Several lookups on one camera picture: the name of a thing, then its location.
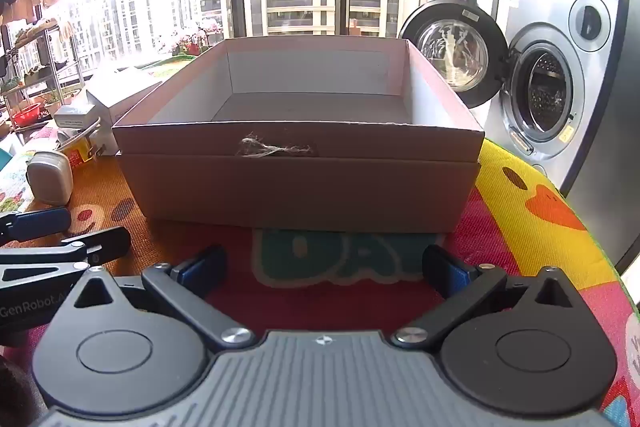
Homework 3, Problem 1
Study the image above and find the silver washing machine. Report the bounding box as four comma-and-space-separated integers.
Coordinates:
481, 0, 632, 208

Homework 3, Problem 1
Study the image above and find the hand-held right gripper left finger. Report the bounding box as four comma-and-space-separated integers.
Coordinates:
72, 245, 257, 350

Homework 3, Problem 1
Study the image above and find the metal shelf rack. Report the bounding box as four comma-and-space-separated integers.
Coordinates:
0, 19, 86, 110

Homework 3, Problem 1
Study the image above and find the pink orchid in white pot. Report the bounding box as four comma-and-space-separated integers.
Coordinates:
157, 19, 224, 56

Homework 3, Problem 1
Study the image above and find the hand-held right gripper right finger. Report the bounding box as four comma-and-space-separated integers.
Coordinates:
390, 245, 576, 350

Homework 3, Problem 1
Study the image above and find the pale rounded plastic case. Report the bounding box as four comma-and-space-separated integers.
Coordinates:
26, 150, 74, 206

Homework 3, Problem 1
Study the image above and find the white cardboard box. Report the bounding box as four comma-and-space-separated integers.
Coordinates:
86, 71, 164, 148

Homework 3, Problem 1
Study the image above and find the colourful printed play mat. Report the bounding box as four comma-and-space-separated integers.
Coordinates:
0, 138, 640, 415

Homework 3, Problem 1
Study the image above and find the red plastic basin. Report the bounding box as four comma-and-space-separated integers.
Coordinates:
11, 103, 42, 128

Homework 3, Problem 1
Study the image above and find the brown cardboard box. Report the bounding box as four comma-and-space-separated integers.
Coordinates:
111, 38, 486, 235

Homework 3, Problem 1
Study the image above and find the grey cable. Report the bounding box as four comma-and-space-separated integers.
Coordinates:
57, 117, 104, 154

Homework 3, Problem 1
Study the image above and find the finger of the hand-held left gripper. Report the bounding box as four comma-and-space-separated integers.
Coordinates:
0, 207, 72, 247
0, 227, 132, 290

